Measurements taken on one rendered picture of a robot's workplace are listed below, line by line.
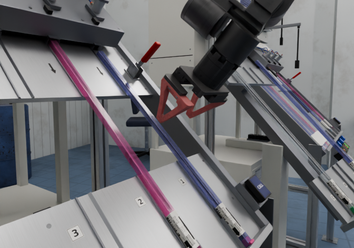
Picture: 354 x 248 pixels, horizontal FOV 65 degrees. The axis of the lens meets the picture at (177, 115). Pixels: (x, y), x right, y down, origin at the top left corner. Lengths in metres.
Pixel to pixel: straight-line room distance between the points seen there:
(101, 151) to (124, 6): 4.22
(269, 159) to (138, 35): 4.06
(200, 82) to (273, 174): 0.48
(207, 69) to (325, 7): 3.76
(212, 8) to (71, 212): 0.35
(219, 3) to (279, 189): 0.58
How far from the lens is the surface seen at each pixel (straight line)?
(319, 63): 4.06
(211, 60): 0.46
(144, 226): 0.42
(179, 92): 0.44
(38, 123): 4.44
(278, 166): 0.86
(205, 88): 0.46
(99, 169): 0.89
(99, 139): 0.87
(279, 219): 0.91
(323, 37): 4.10
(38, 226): 0.36
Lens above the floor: 0.99
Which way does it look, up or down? 5 degrees down
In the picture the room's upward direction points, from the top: straight up
